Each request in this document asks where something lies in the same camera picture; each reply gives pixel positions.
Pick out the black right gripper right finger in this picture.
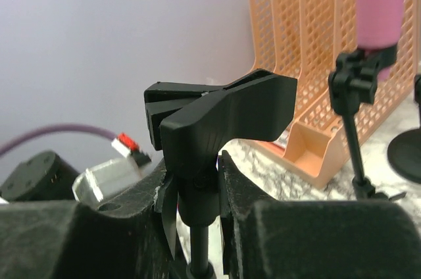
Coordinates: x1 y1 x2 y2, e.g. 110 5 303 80
218 152 420 278

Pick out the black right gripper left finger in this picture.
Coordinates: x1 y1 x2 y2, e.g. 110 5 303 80
1 163 172 278

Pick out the black mic stand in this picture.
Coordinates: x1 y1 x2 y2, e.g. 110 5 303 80
144 69 298 278
387 73 421 184

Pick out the black mini tripod stand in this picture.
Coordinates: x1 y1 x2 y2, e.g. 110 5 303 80
328 45 406 201

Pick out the pink microphone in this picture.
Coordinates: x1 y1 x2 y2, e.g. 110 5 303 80
353 0 410 81

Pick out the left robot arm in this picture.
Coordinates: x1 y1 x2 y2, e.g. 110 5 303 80
1 150 79 202

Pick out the red white small card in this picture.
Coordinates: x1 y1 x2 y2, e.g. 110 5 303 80
273 130 289 150

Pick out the orange plastic file organizer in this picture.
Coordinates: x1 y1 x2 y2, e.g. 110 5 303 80
248 0 421 190

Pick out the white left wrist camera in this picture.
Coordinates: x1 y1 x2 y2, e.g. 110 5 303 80
72 133 151 207

